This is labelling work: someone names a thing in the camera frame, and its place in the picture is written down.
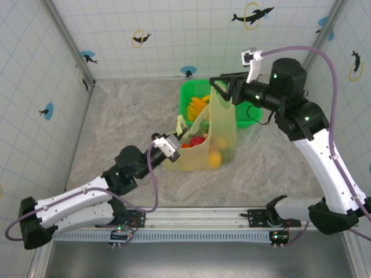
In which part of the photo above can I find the yellow translucent plastic bag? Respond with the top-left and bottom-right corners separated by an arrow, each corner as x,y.
162,86 -> 238,172

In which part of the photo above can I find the green plastic basket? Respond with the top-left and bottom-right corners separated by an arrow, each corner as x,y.
179,79 -> 263,129

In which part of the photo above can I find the fake yellow mango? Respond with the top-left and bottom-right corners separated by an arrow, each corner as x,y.
208,152 -> 223,169

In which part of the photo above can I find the fake banana bunch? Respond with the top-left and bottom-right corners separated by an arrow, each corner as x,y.
187,97 -> 211,121

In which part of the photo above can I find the blue circle penguin sticker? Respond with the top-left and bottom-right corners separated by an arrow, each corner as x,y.
180,65 -> 197,78

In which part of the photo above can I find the blue circle fish sticker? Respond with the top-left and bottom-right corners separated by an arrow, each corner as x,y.
315,16 -> 334,41

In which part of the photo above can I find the left controller board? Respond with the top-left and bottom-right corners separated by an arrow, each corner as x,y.
108,222 -> 137,247

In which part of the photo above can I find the controller board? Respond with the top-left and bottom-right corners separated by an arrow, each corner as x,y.
108,222 -> 137,247
268,231 -> 290,247

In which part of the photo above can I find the blue circle shark sticker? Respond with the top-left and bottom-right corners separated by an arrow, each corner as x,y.
80,50 -> 99,65

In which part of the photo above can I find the steel panel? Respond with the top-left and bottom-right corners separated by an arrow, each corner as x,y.
43,240 -> 357,278

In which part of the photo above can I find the right controller board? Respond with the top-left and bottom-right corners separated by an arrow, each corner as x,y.
268,231 -> 290,247

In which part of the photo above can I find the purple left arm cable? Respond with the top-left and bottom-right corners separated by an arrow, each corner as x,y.
5,141 -> 159,247

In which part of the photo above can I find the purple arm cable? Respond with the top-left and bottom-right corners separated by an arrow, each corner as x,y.
260,45 -> 371,247
5,141 -> 159,247

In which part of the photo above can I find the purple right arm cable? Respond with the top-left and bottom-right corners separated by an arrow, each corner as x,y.
260,45 -> 371,247

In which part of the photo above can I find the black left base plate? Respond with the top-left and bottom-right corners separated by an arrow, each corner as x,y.
115,208 -> 147,228

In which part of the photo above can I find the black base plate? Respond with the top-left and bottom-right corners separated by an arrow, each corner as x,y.
248,208 -> 301,228
115,208 -> 147,228

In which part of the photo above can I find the aluminium frame post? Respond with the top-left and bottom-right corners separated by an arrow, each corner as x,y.
343,231 -> 371,278
301,0 -> 350,70
43,0 -> 96,87
27,243 -> 56,278

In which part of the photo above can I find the aluminium side rail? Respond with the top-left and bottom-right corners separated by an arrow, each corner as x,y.
62,83 -> 96,200

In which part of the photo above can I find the large dolphin ring sticker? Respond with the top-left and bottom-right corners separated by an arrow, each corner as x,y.
231,2 -> 275,31

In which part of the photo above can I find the yellow ring seahorse sticker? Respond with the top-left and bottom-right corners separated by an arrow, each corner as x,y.
348,50 -> 364,82

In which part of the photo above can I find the aluminium frame bar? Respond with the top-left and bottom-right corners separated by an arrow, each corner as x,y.
94,74 -> 215,81

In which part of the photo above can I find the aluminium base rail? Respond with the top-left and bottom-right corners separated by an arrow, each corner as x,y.
52,206 -> 312,232

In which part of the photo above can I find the yellow ring seal sticker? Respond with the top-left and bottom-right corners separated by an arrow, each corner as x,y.
78,71 -> 89,92

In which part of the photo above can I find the small dolphin ring sticker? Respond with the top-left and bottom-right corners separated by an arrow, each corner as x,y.
132,28 -> 152,49

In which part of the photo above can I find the grey slotted cable duct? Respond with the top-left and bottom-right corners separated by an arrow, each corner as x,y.
53,231 -> 275,243

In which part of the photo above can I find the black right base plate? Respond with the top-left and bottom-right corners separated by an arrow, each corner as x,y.
248,208 -> 301,228

